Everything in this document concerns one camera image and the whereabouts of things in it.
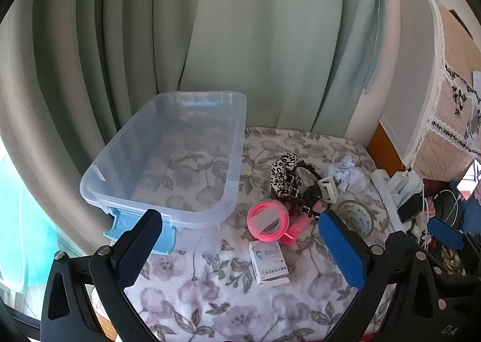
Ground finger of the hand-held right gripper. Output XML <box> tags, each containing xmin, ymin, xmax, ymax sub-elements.
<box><xmin>427</xmin><ymin>215</ymin><xmax>481</xmax><ymax>275</ymax></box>
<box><xmin>386</xmin><ymin>230</ymin><xmax>416</xmax><ymax>253</ymax></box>

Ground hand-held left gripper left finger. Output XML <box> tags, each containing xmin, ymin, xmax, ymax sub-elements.
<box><xmin>41</xmin><ymin>209</ymin><xmax>163</xmax><ymax>342</ymax></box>

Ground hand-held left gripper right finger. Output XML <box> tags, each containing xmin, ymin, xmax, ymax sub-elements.
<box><xmin>319</xmin><ymin>209</ymin><xmax>446</xmax><ymax>342</ymax></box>

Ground white paper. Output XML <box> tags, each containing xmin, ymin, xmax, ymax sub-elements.
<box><xmin>324</xmin><ymin>157</ymin><xmax>367</xmax><ymax>194</ymax></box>

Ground black toothed headband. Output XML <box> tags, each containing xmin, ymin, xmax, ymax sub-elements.
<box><xmin>295</xmin><ymin>160</ymin><xmax>324</xmax><ymax>192</ymax></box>

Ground leopard print scrunchie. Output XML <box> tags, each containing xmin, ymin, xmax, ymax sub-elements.
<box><xmin>271</xmin><ymin>152</ymin><xmax>303</xmax><ymax>200</ymax></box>

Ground clear plastic container blue latches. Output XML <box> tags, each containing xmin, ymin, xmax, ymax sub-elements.
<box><xmin>79</xmin><ymin>91</ymin><xmax>248</xmax><ymax>255</ymax></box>

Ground black power adapter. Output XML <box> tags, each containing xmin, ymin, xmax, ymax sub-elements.
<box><xmin>397</xmin><ymin>195</ymin><xmax>425</xmax><ymax>223</ymax></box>

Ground clear tape roll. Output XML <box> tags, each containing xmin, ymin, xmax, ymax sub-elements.
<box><xmin>335</xmin><ymin>200</ymin><xmax>374</xmax><ymax>238</ymax></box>

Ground pink comb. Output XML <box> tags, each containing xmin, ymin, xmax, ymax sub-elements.
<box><xmin>280</xmin><ymin>210</ymin><xmax>324</xmax><ymax>249</ymax></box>

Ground white hair claw clip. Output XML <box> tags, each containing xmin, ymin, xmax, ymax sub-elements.
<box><xmin>317</xmin><ymin>176</ymin><xmax>339</xmax><ymax>204</ymax></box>

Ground small white cardboard box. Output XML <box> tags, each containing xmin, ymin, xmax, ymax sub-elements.
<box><xmin>249</xmin><ymin>240</ymin><xmax>290</xmax><ymax>284</ymax></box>

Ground grey floral blanket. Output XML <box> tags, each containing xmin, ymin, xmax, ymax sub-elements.
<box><xmin>124</xmin><ymin>126</ymin><xmax>404</xmax><ymax>342</ymax></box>

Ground orange wooden bed panel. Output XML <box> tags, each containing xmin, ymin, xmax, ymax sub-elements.
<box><xmin>367</xmin><ymin>122</ymin><xmax>406</xmax><ymax>172</ymax></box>

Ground teal cloth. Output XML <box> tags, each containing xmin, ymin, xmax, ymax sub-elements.
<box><xmin>0</xmin><ymin>139</ymin><xmax>57</xmax><ymax>294</ymax></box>

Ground beige quilted lace-trimmed cover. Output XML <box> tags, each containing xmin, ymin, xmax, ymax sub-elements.
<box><xmin>413</xmin><ymin>8</ymin><xmax>481</xmax><ymax>181</ymax></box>

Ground white headboard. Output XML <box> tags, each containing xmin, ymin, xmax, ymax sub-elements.
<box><xmin>379</xmin><ymin>0</ymin><xmax>448</xmax><ymax>170</ymax></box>

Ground pale green curtain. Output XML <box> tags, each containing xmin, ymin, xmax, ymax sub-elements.
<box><xmin>0</xmin><ymin>0</ymin><xmax>388</xmax><ymax>215</ymax></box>

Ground white cable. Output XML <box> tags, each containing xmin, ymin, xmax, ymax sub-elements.
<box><xmin>419</xmin><ymin>180</ymin><xmax>438</xmax><ymax>249</ymax></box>

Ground dark hair tie with flower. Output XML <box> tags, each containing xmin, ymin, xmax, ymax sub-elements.
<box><xmin>271</xmin><ymin>189</ymin><xmax>312</xmax><ymax>215</ymax></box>

